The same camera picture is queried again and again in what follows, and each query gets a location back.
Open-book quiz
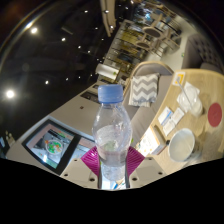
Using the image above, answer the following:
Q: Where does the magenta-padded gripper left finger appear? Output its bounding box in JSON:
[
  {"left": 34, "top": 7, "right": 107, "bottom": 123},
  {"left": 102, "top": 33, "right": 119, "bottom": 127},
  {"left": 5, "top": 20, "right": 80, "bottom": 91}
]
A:
[{"left": 61, "top": 145, "right": 101, "bottom": 190}]

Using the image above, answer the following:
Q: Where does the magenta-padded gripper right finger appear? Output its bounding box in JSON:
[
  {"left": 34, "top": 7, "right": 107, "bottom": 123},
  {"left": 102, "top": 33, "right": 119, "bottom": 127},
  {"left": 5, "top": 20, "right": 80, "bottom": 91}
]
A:
[{"left": 126, "top": 145, "right": 168, "bottom": 190}]

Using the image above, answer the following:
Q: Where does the clear blue-capped water bottle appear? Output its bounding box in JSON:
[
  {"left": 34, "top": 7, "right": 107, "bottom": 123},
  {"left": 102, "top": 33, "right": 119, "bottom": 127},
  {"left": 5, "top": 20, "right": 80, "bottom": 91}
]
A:
[{"left": 91, "top": 83, "right": 133, "bottom": 183}]

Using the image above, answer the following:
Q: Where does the dark framed window poster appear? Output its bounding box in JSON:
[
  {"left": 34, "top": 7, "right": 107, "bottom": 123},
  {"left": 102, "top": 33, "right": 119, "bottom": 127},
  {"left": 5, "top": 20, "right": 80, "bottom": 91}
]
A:
[{"left": 21, "top": 119, "right": 82, "bottom": 176}]

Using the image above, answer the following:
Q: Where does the white and blue card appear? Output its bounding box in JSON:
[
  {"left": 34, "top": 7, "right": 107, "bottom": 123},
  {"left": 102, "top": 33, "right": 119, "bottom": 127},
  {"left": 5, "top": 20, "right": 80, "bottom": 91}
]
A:
[{"left": 157, "top": 106, "right": 174, "bottom": 127}]

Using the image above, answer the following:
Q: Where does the grey white chevron pillow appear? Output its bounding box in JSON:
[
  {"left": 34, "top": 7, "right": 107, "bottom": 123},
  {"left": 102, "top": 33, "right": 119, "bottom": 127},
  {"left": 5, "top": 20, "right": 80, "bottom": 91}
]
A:
[{"left": 128, "top": 73, "right": 160, "bottom": 108}]

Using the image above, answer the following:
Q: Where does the flat round red coaster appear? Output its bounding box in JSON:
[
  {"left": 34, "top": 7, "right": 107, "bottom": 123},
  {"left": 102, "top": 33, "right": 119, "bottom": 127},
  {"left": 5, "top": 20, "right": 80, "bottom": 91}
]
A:
[{"left": 207, "top": 102, "right": 223, "bottom": 128}]

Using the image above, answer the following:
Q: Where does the white round column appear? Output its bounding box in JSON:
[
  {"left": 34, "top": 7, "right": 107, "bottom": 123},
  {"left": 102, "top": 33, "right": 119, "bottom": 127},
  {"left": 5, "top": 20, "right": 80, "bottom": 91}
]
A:
[{"left": 95, "top": 63, "right": 120, "bottom": 82}]

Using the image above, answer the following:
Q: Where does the yellow and white card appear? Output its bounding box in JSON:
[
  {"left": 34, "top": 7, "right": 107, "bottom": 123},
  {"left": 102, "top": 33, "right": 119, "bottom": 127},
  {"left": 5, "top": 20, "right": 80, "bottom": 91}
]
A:
[{"left": 172, "top": 70, "right": 186, "bottom": 87}]

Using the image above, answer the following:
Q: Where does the grey curved sofa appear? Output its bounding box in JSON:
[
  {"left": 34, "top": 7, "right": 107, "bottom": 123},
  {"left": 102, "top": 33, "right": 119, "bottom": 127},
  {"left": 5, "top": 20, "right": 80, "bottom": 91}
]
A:
[{"left": 123, "top": 60, "right": 175, "bottom": 148}]

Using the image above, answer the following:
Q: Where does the group of ceiling lights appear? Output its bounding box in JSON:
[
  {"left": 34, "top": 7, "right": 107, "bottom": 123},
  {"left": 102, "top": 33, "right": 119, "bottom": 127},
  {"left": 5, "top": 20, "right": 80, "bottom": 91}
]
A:
[{"left": 4, "top": 8, "right": 111, "bottom": 101}]

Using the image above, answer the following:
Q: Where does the group of dining chairs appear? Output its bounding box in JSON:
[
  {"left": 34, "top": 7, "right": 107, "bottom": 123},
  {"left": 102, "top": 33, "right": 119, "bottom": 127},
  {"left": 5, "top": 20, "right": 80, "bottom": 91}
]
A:
[{"left": 131, "top": 3, "right": 183, "bottom": 51}]

